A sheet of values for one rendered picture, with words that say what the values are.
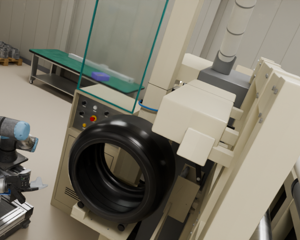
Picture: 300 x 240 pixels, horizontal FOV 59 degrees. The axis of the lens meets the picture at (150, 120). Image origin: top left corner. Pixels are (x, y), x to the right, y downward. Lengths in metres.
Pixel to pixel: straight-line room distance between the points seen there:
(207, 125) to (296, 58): 4.13
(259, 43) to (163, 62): 3.52
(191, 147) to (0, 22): 7.35
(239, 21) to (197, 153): 1.15
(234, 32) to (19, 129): 1.47
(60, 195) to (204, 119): 2.14
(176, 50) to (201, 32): 3.41
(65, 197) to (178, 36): 1.92
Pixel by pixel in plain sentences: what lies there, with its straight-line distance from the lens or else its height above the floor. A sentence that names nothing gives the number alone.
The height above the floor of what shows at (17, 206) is 0.23.
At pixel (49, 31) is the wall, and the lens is 6.81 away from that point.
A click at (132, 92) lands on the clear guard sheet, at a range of 2.12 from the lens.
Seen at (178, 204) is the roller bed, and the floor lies 1.02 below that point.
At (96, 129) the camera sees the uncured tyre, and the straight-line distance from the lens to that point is 1.41.
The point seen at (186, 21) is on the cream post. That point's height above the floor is 2.06.
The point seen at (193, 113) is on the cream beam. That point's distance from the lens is 0.95.
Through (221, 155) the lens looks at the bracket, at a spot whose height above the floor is 1.67.
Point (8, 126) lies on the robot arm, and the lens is 1.77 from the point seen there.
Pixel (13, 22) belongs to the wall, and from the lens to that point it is 7.63.
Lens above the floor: 2.04
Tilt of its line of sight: 21 degrees down
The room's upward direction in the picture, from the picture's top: 19 degrees clockwise
